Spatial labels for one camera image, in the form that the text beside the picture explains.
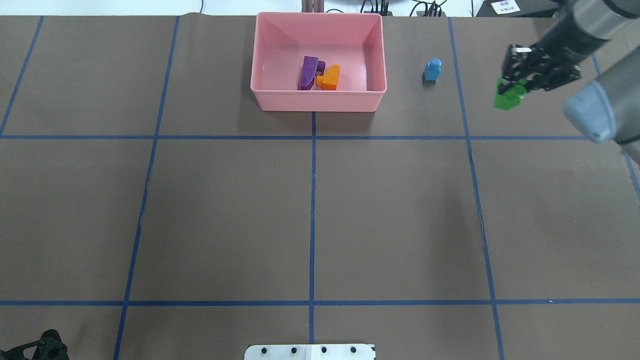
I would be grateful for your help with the pink plastic box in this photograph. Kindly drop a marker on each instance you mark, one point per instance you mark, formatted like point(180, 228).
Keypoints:
point(355, 41)

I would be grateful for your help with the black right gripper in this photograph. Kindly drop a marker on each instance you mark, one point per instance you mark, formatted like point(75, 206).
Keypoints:
point(554, 61)

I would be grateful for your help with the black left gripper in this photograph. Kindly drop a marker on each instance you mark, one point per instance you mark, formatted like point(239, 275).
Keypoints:
point(46, 346)

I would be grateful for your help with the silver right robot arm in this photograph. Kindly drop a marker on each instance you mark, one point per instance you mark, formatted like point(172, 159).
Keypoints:
point(606, 109)

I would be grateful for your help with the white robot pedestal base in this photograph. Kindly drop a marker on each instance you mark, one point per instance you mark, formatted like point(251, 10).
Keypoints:
point(327, 351)

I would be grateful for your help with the green toy block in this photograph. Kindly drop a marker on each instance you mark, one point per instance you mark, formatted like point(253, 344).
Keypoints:
point(512, 97)

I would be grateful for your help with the purple sloped toy block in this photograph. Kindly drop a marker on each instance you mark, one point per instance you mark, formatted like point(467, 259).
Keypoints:
point(311, 67)

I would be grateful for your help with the orange sloped toy block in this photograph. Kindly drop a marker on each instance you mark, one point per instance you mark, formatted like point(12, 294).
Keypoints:
point(329, 79)

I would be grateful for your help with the small blue toy block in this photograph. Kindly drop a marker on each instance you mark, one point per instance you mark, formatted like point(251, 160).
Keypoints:
point(432, 70)

